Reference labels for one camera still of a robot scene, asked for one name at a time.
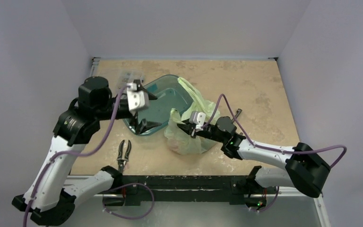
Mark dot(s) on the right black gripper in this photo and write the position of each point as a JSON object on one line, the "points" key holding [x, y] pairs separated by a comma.
{"points": [[193, 129]]}

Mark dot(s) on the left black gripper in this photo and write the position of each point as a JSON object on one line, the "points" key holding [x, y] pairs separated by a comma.
{"points": [[144, 125]]}

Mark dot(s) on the light green plastic bag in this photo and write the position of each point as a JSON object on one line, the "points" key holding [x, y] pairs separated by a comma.
{"points": [[179, 129]]}

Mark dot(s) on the teal plastic bin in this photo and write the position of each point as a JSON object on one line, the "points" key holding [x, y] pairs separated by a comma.
{"points": [[170, 95]]}

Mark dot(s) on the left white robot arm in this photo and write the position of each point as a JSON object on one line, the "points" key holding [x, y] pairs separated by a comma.
{"points": [[80, 132]]}

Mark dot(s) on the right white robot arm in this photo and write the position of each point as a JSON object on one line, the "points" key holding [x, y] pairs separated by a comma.
{"points": [[301, 167]]}

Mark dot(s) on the clear plastic organizer box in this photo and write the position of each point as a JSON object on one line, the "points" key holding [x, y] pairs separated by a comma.
{"points": [[120, 77]]}

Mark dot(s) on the black metal clamp tool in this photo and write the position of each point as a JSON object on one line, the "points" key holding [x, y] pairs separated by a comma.
{"points": [[237, 114]]}

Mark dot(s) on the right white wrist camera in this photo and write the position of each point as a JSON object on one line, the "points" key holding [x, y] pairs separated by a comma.
{"points": [[197, 119]]}

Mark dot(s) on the black handled pliers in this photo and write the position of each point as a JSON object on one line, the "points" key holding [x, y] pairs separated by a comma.
{"points": [[123, 156]]}

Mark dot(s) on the aluminium frame rail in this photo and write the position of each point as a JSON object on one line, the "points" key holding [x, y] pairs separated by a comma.
{"points": [[94, 66]]}

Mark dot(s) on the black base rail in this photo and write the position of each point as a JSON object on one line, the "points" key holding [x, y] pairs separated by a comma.
{"points": [[232, 189]]}

